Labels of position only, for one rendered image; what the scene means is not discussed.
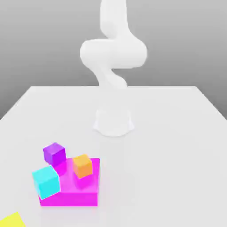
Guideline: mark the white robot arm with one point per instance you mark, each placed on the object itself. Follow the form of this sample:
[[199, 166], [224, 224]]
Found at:
[[113, 53]]

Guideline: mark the small orange cube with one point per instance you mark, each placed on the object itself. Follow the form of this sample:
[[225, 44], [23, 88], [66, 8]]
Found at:
[[82, 166]]

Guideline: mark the small purple cube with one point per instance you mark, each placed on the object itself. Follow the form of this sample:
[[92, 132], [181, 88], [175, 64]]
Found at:
[[54, 154]]

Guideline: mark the small cyan cube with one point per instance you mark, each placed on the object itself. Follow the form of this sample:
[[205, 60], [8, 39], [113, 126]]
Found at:
[[46, 182]]

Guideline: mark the large magenta box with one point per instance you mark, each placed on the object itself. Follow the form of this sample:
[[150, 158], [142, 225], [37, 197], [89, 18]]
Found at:
[[78, 196]]

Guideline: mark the large yellow box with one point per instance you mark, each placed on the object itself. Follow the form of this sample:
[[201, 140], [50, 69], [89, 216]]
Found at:
[[12, 220]]

